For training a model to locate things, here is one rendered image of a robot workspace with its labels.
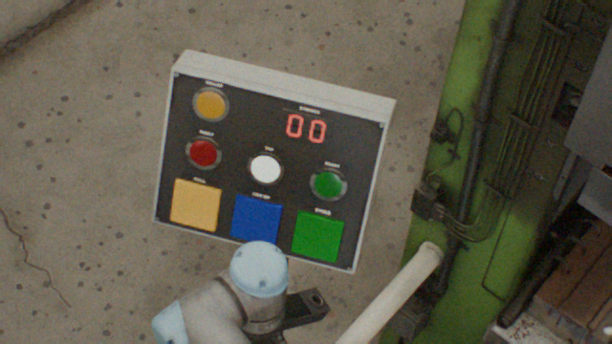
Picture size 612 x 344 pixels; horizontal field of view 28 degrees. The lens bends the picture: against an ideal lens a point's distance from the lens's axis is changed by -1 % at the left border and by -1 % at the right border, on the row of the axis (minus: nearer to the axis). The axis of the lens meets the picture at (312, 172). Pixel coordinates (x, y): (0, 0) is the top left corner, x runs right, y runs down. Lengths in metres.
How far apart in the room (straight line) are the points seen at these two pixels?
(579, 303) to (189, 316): 0.67
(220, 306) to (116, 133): 1.70
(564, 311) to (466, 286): 0.48
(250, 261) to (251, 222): 0.35
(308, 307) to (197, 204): 0.28
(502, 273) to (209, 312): 0.84
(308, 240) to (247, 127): 0.21
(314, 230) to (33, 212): 1.35
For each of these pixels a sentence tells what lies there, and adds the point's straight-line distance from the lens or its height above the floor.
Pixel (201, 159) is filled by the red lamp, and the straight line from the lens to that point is 1.96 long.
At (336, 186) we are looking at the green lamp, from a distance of 1.93.
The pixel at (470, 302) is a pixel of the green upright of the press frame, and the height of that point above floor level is 0.54.
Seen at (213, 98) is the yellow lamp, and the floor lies 1.17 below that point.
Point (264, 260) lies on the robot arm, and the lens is 1.64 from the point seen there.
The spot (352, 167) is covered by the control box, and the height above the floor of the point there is 1.12.
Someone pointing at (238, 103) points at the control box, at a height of 1.17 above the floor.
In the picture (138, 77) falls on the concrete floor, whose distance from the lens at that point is 3.39.
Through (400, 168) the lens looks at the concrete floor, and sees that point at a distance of 3.24.
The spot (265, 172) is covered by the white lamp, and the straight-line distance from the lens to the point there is 1.94.
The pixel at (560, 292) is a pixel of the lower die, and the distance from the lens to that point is 2.02.
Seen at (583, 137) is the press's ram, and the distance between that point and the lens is 1.65.
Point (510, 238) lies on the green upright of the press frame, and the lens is 2.23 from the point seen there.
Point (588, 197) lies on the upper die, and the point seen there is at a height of 1.30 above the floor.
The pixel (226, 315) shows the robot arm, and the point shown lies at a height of 1.26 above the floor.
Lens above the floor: 2.74
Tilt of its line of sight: 58 degrees down
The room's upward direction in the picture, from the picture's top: 5 degrees clockwise
